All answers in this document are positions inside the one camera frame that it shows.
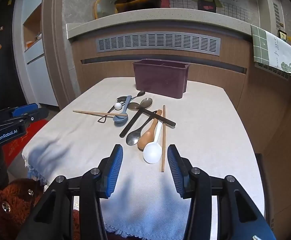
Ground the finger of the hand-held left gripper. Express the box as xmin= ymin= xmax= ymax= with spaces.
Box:
xmin=23 ymin=108 xmax=49 ymax=122
xmin=11 ymin=103 xmax=40 ymax=117

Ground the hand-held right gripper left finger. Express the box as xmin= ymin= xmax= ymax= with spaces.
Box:
xmin=16 ymin=144 xmax=124 ymax=240

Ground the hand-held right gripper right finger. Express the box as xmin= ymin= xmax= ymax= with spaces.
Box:
xmin=167 ymin=144 xmax=277 ymax=240

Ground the wooden spoon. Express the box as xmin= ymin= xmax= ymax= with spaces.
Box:
xmin=137 ymin=109 xmax=162 ymax=151

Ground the wooden chopstick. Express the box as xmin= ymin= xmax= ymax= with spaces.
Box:
xmin=161 ymin=105 xmax=166 ymax=172
xmin=73 ymin=110 xmax=128 ymax=117

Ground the grey-blue plastic spoon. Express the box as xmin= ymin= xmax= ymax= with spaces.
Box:
xmin=113 ymin=95 xmax=132 ymax=125

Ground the maroon plastic utensil holder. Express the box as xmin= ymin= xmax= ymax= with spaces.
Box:
xmin=133 ymin=59 xmax=190 ymax=99

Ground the red floor mat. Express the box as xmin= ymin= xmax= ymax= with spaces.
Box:
xmin=1 ymin=119 xmax=50 ymax=168

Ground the white plastic spoon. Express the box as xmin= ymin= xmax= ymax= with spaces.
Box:
xmin=143 ymin=120 xmax=163 ymax=164

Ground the white shelf cabinet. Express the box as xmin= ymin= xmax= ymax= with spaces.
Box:
xmin=13 ymin=0 xmax=61 ymax=110

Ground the plain metal spoon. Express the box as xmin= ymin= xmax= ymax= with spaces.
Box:
xmin=126 ymin=115 xmax=158 ymax=146

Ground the white tablecloth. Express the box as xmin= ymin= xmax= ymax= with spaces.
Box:
xmin=22 ymin=77 xmax=265 ymax=240

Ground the black refrigerator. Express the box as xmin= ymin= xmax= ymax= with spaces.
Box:
xmin=0 ymin=0 xmax=31 ymax=115

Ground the small spoon white ball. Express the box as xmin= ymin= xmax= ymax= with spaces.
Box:
xmin=97 ymin=96 xmax=126 ymax=124

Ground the brown fuzzy garment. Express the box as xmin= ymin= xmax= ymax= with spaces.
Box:
xmin=0 ymin=177 xmax=81 ymax=240

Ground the small metal spoon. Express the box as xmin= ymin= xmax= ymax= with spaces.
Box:
xmin=122 ymin=91 xmax=146 ymax=103

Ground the wooden counter cabinet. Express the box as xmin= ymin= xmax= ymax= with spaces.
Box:
xmin=70 ymin=26 xmax=291 ymax=230

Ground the yellow-rimmed glass lid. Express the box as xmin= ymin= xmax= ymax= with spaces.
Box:
xmin=94 ymin=0 xmax=122 ymax=20

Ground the small grey vent grille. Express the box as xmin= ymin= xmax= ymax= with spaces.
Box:
xmin=254 ymin=62 xmax=291 ymax=80

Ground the speckled stone countertop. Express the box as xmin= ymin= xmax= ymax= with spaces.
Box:
xmin=66 ymin=8 xmax=253 ymax=40

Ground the green checked towel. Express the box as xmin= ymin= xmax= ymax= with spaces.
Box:
xmin=250 ymin=25 xmax=291 ymax=78

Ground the black handled metal spoon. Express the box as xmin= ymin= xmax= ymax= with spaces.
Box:
xmin=120 ymin=97 xmax=153 ymax=138
xmin=129 ymin=102 xmax=176 ymax=128

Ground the white wall vent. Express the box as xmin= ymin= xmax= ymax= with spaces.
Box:
xmin=272 ymin=2 xmax=280 ymax=24

